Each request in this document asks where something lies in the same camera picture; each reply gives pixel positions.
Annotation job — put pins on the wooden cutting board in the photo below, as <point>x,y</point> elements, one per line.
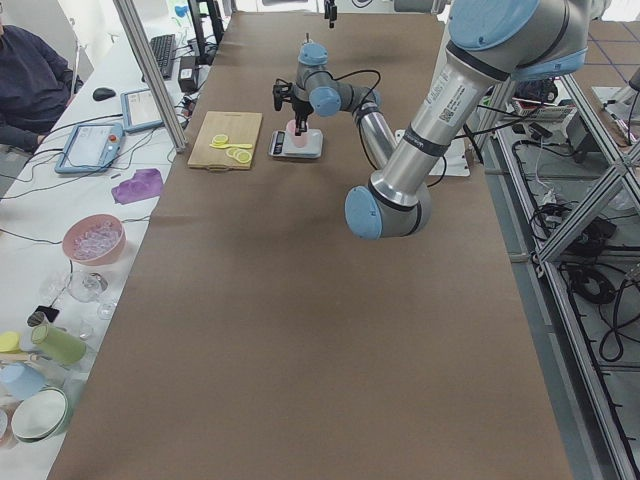
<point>240,127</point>

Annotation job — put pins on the grey kitchen scale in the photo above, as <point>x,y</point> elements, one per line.
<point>284,144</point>

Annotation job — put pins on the pink bowl with ice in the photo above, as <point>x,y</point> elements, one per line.
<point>95,240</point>

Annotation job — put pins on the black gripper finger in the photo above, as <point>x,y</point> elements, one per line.
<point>329,8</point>
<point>300,125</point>

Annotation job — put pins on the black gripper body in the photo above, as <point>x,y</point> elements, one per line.
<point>300,107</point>

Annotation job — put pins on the yellow plastic knife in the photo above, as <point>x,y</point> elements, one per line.
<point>230,145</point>

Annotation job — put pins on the blue teach pendant far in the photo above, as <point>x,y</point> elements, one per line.
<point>139,111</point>

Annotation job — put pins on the green white bowl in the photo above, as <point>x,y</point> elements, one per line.
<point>42,416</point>

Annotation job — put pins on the clear wine glass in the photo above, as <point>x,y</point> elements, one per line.
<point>86,287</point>

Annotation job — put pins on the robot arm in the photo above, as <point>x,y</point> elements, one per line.
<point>490,42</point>

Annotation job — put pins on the blue teach pendant near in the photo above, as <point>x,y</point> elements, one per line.
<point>90,148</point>

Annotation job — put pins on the black keyboard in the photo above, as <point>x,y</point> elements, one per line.
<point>163,49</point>

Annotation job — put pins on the pink plastic cup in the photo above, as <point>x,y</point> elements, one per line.
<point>297,141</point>

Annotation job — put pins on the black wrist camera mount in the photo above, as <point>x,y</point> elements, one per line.
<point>282,92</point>

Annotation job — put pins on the yellow cup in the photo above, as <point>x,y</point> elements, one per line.
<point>10,342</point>

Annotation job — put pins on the purple cloth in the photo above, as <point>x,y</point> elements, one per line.
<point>144,184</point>

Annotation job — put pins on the green cup lying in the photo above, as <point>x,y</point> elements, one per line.
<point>57,344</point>

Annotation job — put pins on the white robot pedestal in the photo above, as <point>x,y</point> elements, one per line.
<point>450,160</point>

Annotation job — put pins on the blue teach pendant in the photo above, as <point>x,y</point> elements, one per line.
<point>139,111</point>
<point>90,148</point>

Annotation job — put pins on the black computer mouse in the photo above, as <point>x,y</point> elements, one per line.
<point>102,94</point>

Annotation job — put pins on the seated person in navy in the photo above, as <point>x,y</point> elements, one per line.
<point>37,85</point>

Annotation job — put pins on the black power adapter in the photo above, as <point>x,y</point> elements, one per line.
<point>188,75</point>

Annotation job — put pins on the aluminium frame post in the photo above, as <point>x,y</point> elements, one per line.
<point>145,58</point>

